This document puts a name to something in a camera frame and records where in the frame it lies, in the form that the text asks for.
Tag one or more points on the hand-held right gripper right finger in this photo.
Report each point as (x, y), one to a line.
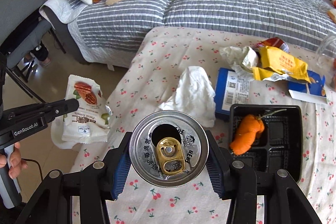
(214, 174)

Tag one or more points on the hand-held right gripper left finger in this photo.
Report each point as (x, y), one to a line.
(122, 169)

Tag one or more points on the orange peel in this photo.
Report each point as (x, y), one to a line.
(246, 134)

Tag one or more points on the cherry print tablecloth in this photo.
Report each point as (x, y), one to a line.
(168, 56)

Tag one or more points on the cream paper wrapper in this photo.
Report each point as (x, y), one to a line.
(236, 54)

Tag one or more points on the red drink can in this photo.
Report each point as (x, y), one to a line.
(275, 43)

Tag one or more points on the white pecan snack packet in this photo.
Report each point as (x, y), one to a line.
(89, 119)

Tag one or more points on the person's left hand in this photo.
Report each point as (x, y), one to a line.
(15, 163)

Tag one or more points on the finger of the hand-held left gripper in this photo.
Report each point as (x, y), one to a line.
(65, 106)

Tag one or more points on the yellow snack wrapper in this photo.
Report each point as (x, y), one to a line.
(286, 64)
(262, 74)

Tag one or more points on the black plastic tray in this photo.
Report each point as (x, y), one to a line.
(283, 140)

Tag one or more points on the grey folding chair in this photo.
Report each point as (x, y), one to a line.
(15, 3)

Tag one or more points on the white tissue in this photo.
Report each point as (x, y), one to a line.
(191, 90)

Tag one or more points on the blue and white carton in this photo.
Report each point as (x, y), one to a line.
(315, 82)

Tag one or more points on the clear glass jar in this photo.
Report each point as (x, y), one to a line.
(325, 50)

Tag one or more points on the silver drink can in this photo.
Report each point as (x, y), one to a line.
(147, 145)

